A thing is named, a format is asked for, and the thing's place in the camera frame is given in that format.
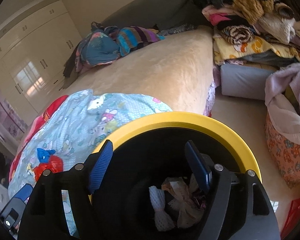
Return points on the light blue cartoon quilt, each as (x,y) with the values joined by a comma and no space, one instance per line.
(80,124)

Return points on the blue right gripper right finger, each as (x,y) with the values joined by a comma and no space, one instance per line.
(199,167)

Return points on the yellow cartoon blanket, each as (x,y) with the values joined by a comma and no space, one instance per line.
(223,50)

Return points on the yellow rimmed black trash bin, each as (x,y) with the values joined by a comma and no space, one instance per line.
(151,149)

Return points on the grey headboard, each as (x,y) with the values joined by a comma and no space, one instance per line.
(166,14)

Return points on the beige bed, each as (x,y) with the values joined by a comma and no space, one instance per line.
(177,71)

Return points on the blue plastic scrap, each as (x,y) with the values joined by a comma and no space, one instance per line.
(44,155)

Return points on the blue floral bedding pile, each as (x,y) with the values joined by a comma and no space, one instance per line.
(97,48)

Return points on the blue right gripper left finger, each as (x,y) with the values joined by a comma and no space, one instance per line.
(100,167)

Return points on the grey storage box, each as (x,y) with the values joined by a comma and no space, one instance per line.
(245,81)

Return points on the pile of clothes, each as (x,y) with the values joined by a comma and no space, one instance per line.
(239,21)

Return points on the cream glossy wardrobe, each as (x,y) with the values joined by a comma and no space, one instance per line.
(32,57)

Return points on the pink sliding door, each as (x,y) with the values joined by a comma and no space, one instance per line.
(12,127)

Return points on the red blanket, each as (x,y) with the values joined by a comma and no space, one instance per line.
(37,124)

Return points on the white foam net trash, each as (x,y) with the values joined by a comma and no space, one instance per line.
(163,221)

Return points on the white printed wrapper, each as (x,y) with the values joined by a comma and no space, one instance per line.
(30,170)

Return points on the orange floral laundry basket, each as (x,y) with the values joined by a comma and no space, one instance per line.
(285,154)

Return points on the crumpled paper trash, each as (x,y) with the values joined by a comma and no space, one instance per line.
(184,201)

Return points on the red plastic wrapper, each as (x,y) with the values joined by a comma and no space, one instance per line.
(52,163)

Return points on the striped colourful blanket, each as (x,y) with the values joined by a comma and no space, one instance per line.
(133,38)

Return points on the black bag on floor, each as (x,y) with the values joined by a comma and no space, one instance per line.
(4,171)

